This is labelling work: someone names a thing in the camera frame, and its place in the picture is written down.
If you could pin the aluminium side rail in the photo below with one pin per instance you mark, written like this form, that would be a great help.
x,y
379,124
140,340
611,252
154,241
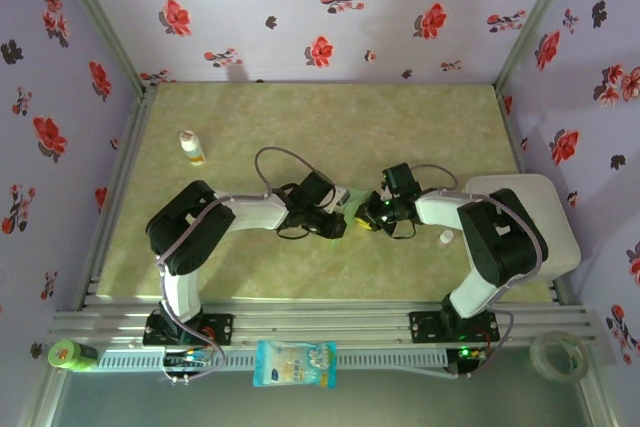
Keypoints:
x,y
127,157
517,147

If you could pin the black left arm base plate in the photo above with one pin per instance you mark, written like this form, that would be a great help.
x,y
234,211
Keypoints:
x,y
220,329

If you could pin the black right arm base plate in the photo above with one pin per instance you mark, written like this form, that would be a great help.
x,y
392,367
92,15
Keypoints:
x,y
425,327

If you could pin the aluminium frame post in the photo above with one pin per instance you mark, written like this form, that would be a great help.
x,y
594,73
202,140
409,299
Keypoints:
x,y
101,22
42,397
595,402
533,22

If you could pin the clear adhesive tape roll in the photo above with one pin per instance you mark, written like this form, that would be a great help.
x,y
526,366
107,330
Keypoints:
x,y
540,362

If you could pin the small white plastic bottle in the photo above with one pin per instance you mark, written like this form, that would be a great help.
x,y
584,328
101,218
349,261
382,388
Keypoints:
x,y
191,147

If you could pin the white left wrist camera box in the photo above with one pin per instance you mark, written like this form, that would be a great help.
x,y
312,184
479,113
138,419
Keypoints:
x,y
340,197

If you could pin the aluminium mounting rail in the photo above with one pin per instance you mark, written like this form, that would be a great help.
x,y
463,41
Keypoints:
x,y
320,319

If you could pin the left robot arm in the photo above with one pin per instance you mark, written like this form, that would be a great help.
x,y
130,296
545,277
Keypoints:
x,y
190,227

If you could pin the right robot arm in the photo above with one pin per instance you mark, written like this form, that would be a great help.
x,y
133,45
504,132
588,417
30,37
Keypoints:
x,y
500,242

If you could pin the blue wet wipes pack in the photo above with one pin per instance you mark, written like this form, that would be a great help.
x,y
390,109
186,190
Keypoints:
x,y
295,364

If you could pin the black adapter with green light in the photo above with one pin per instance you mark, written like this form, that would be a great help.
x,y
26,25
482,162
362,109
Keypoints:
x,y
460,354

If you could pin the white square tray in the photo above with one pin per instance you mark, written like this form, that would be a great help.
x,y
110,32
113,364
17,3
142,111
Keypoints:
x,y
560,227

